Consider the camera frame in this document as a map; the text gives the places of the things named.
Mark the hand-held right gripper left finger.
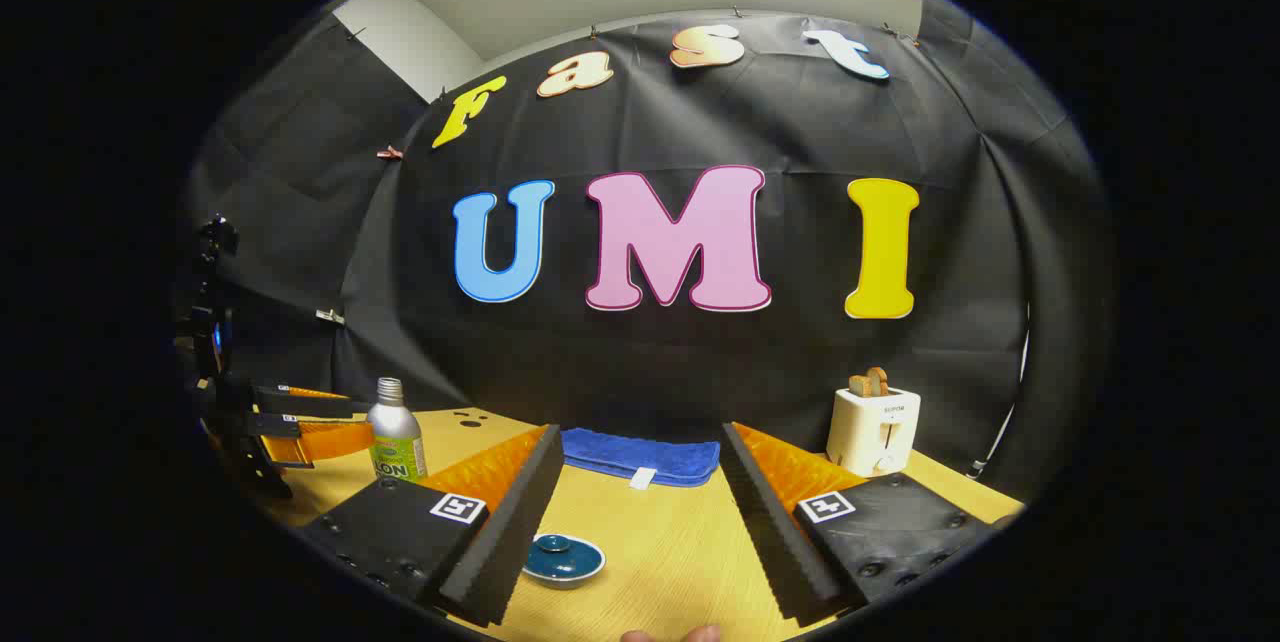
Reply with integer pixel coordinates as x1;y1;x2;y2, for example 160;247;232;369
300;424;566;628

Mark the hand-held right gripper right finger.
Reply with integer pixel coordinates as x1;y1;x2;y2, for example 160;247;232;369
720;422;1026;628

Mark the silver green water bottle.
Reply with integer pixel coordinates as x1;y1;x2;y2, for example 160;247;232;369
366;378;429;483

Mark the white toaster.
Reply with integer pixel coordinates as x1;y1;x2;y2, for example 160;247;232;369
826;387;922;478

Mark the blue folded towel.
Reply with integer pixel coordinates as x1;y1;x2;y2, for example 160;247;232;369
560;428;721;489

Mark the black backdrop cloth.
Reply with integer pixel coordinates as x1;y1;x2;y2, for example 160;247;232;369
180;7;1111;503

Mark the white cable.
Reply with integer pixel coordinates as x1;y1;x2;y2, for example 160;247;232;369
968;307;1031;479

